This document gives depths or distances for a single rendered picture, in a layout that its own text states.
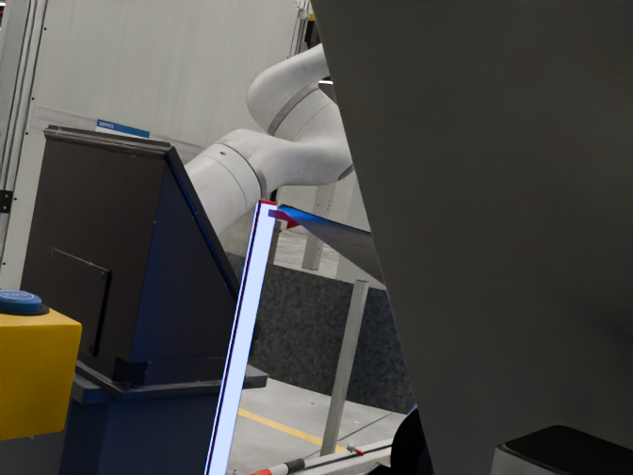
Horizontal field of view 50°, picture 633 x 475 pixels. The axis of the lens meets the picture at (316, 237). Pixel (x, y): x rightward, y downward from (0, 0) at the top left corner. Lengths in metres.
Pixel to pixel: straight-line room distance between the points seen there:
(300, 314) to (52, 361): 1.89
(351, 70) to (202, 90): 2.31
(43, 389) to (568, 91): 0.47
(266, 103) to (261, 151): 0.12
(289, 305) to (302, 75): 1.37
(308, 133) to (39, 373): 0.71
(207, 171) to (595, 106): 0.90
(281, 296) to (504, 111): 2.26
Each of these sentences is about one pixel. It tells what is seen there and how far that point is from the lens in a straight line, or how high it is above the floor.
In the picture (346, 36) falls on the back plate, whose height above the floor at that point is 1.25.
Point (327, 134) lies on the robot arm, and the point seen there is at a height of 1.31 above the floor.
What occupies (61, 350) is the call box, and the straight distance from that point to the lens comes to 0.57.
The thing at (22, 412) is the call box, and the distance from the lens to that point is 0.57.
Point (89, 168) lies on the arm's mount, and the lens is 0.95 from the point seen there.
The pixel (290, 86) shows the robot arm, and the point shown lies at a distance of 1.18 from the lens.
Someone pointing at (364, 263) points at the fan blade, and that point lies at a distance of 0.69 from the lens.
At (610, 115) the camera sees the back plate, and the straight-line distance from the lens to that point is 0.19.
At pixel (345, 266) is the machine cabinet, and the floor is 0.59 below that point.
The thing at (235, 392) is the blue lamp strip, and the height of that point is 0.98.
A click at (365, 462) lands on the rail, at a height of 0.86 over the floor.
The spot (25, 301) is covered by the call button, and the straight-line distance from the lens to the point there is 0.58.
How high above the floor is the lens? 1.20
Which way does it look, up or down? 3 degrees down
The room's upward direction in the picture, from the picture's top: 11 degrees clockwise
